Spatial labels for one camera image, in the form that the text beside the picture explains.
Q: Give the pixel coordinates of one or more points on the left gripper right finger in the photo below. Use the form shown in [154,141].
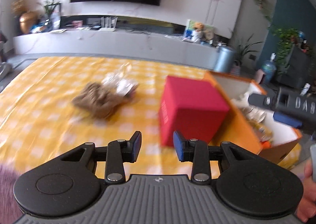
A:
[196,152]

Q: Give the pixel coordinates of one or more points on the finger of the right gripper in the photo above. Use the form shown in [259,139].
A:
[287,119]
[262,101]

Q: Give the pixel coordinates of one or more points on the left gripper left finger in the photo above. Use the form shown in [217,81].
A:
[118,152]

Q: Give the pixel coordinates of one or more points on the brown knitted scarf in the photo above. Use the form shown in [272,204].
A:
[99,100]

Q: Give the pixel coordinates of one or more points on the clear plastic gift bag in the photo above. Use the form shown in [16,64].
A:
[120,81]

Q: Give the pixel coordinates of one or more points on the yellow packaged snack bag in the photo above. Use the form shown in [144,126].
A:
[255,118]

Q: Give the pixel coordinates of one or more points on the crocheted strawberry toy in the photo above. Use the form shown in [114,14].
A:
[266,144]

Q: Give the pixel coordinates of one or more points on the person's right hand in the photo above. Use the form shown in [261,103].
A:
[306,208]

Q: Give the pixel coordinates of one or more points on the pink small heater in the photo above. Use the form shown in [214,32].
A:
[259,76]

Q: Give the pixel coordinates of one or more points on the orange open cardboard box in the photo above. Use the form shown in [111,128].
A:
[285,148]

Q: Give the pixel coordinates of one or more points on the blue water jug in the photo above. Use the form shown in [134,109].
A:
[269,69]

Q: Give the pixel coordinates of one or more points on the red cube box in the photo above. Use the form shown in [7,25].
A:
[193,107]

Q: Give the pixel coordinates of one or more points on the woven pink handbag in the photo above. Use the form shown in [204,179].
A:
[236,70]

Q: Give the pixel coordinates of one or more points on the tall floor plant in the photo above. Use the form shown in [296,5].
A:
[243,47]

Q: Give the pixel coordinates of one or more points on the grey metal trash bin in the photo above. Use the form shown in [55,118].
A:
[225,59]

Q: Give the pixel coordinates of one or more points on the hanging ivy plant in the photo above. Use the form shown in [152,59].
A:
[288,38]

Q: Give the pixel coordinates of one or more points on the yellow checkered tablecloth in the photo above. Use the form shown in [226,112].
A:
[39,122]

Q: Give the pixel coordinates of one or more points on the teddy bear on console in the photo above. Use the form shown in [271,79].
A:
[198,32]

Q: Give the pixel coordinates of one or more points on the white marble tv console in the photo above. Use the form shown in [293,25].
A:
[120,44]

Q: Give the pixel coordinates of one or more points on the purple fluffy blanket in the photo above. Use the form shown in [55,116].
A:
[10,211]

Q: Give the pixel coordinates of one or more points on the white wifi router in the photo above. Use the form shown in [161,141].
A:
[108,23]

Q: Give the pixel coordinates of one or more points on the potted green plant left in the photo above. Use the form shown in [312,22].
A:
[49,7]

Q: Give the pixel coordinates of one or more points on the golden vase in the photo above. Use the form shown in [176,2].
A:
[27,20]

